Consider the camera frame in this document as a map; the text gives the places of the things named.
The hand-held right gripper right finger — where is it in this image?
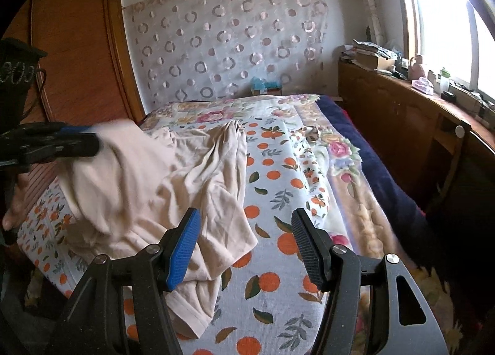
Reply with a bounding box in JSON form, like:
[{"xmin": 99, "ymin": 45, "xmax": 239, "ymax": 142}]
[{"xmin": 291, "ymin": 208, "xmax": 451, "ymax": 355}]

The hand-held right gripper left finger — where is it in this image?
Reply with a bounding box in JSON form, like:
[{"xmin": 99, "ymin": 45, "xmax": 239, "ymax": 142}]
[{"xmin": 46, "ymin": 207, "xmax": 202, "ymax": 355}]

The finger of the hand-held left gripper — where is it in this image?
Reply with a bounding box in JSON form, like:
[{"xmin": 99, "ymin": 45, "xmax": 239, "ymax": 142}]
[
  {"xmin": 0, "ymin": 134, "xmax": 100, "ymax": 168},
  {"xmin": 0, "ymin": 122, "xmax": 98, "ymax": 141}
]

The beige printed t-shirt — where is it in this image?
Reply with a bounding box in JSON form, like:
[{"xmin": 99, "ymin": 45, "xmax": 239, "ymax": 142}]
[{"xmin": 58, "ymin": 119, "xmax": 260, "ymax": 340}]

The person's left hand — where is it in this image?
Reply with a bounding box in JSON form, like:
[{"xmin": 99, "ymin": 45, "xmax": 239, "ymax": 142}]
[{"xmin": 2, "ymin": 171, "xmax": 31, "ymax": 233}]

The orange print bed sheet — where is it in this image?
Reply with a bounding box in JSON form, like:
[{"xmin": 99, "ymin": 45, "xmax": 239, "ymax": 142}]
[{"xmin": 17, "ymin": 119, "xmax": 337, "ymax": 355}]

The wooden wardrobe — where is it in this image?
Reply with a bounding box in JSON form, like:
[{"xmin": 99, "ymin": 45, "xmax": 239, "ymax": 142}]
[{"xmin": 8, "ymin": 0, "xmax": 145, "ymax": 201}]

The floral blanket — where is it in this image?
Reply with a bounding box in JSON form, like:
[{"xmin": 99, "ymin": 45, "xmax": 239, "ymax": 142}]
[{"xmin": 141, "ymin": 94, "xmax": 465, "ymax": 355}]

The navy blue blanket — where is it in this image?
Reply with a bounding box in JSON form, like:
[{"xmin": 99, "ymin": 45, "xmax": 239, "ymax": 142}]
[{"xmin": 317, "ymin": 95, "xmax": 430, "ymax": 224}]

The wooden cabinet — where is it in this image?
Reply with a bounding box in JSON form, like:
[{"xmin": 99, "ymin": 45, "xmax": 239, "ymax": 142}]
[{"xmin": 338, "ymin": 59, "xmax": 495, "ymax": 224}]

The black chair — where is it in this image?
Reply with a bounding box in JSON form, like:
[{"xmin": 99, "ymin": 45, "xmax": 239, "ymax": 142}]
[{"xmin": 425, "ymin": 121, "xmax": 495, "ymax": 302}]

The blue tissue box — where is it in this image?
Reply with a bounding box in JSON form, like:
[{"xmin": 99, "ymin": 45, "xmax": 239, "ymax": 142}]
[{"xmin": 249, "ymin": 77, "xmax": 283, "ymax": 96}]

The pink tissue pack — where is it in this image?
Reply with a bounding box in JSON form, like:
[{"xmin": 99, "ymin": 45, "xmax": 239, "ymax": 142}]
[{"xmin": 411, "ymin": 77, "xmax": 434, "ymax": 93}]

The stack of books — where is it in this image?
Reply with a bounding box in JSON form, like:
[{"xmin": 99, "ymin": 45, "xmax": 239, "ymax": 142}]
[{"xmin": 340, "ymin": 40, "xmax": 399, "ymax": 71}]

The circle pattern sheer curtain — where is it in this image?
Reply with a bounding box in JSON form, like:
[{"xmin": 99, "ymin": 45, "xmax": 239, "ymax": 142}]
[{"xmin": 124, "ymin": 0, "xmax": 329, "ymax": 108}]

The pink jug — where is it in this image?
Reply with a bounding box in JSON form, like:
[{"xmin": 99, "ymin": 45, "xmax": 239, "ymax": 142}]
[{"xmin": 410, "ymin": 54, "xmax": 426, "ymax": 79}]

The window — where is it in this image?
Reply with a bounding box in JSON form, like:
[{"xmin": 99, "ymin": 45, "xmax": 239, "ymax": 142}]
[{"xmin": 390, "ymin": 0, "xmax": 495, "ymax": 104}]

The black cable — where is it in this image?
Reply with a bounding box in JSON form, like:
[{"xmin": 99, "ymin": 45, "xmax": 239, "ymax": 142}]
[{"xmin": 23, "ymin": 67, "xmax": 49, "ymax": 124}]

